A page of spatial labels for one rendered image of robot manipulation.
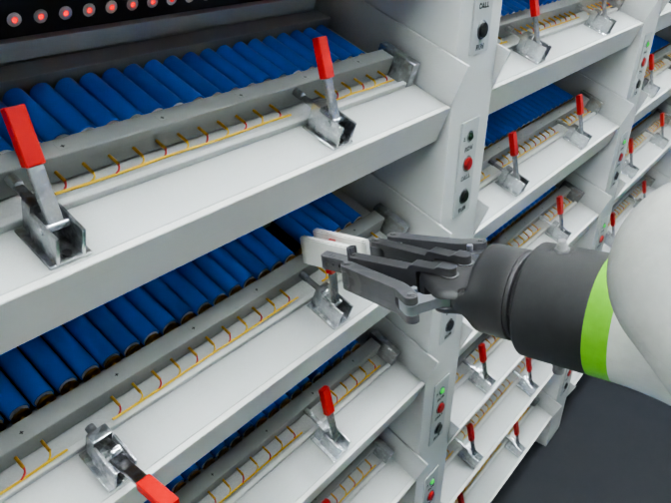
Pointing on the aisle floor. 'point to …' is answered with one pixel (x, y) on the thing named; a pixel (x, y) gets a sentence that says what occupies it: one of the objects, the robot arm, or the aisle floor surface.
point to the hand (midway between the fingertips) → (335, 251)
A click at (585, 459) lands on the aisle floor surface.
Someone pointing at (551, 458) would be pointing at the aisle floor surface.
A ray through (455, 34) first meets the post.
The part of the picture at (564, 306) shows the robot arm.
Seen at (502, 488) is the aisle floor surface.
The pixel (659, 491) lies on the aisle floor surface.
